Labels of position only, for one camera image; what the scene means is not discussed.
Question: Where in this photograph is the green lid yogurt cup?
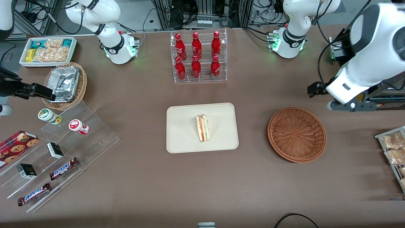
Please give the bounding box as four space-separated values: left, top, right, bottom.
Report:
38 108 62 125

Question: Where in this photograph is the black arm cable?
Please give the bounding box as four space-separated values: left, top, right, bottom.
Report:
316 0 372 85
22 0 84 35

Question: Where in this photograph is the clear acrylic bottle rack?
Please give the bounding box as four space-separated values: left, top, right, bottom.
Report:
170 28 227 83

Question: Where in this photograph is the snickers chocolate bar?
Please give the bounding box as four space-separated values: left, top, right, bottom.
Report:
17 182 52 207
49 157 79 181

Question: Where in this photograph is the grey wire tray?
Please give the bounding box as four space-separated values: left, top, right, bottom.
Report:
375 126 405 194

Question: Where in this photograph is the aluminium foil container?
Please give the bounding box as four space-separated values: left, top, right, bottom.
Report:
47 66 80 103

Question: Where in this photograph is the red cola bottle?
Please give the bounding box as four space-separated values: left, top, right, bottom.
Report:
175 33 187 61
175 56 186 81
191 55 202 79
210 55 221 79
191 32 202 60
211 31 221 59

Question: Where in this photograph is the round brown wicker basket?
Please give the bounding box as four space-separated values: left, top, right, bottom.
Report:
267 107 327 163

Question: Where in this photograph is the light wicker basket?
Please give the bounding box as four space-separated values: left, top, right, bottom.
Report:
42 62 88 111

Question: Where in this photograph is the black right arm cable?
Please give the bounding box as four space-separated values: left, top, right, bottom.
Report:
22 0 84 35

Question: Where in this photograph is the small black box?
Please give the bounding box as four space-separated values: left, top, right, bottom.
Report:
16 163 38 180
47 142 65 159

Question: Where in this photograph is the small clear cracker bag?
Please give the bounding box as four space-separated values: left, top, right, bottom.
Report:
44 38 64 49

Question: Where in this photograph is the red cookie box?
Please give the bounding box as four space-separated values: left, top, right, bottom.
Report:
0 130 40 168

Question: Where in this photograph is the triangular sandwich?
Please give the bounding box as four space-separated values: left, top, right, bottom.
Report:
196 114 210 143

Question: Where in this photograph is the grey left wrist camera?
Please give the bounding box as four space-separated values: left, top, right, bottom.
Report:
327 90 378 112

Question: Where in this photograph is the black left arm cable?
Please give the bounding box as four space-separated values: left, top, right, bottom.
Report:
316 0 372 85

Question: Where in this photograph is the black looped cable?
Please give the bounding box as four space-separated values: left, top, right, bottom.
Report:
274 213 320 228

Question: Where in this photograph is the aluminium profile frame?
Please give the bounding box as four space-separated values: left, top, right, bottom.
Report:
151 0 254 30

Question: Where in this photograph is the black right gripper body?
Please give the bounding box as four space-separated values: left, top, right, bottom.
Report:
0 67 23 97

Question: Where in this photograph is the clear acrylic stepped stand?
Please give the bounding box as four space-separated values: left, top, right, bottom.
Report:
0 101 120 213

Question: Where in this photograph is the large clear cracker bag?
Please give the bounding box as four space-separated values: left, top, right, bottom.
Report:
33 47 70 63

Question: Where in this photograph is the beige plastic tray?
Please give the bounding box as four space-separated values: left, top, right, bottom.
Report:
166 102 239 154

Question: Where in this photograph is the red lid yogurt cup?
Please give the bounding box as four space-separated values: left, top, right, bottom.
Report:
69 119 90 135

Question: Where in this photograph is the white rectangular snack bin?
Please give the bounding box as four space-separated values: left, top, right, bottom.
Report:
19 37 78 68

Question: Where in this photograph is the black food warmer machine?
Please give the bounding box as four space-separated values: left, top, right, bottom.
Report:
328 30 405 111

